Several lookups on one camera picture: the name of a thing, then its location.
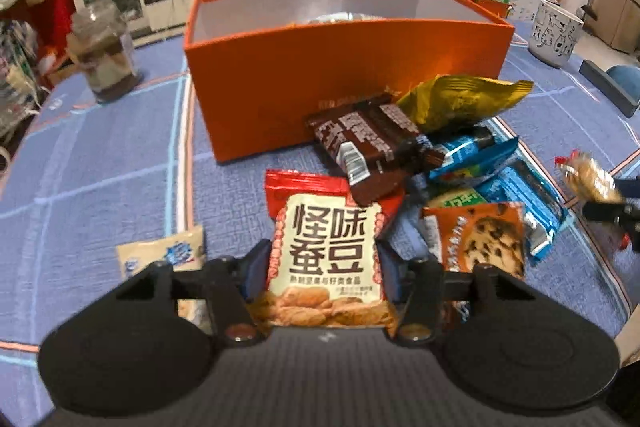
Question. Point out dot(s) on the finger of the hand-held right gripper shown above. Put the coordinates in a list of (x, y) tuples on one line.
[(631, 188), (607, 211)]

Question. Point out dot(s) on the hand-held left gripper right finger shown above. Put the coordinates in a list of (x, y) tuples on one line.
[(389, 269)]

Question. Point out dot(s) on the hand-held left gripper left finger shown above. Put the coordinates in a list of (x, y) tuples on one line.
[(256, 264)]

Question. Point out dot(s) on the golden candy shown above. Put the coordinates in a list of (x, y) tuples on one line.
[(592, 179)]

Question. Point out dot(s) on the red beige bean snack packet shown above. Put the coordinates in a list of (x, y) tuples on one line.
[(325, 247)]

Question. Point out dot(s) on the long blue snack packet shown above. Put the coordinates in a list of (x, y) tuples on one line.
[(530, 202)]

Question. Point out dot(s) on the orange chocolate chip cookie packet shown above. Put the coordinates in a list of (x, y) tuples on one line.
[(480, 237)]

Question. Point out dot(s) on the beige blue snack packet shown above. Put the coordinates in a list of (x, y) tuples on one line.
[(160, 249)]

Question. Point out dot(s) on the green cow cookie packet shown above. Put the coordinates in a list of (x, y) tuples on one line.
[(457, 199)]

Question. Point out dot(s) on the brown chocolate packet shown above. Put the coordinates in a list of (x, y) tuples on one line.
[(360, 132)]

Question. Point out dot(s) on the yellow snack bag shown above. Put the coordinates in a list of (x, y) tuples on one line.
[(450, 102)]

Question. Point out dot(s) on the orange cardboard box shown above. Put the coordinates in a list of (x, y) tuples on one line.
[(260, 82)]

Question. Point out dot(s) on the silver snack packet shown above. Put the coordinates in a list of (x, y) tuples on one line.
[(340, 17)]

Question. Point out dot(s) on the black rectangular case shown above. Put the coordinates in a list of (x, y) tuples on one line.
[(610, 87)]

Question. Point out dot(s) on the blue chair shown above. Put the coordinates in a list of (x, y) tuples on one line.
[(625, 79)]

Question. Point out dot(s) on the blue checked tablecloth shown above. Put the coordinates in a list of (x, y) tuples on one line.
[(110, 187)]

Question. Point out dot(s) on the white cat print mug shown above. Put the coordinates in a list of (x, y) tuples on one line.
[(555, 37)]

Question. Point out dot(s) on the glass jar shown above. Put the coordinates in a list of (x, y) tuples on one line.
[(102, 57)]

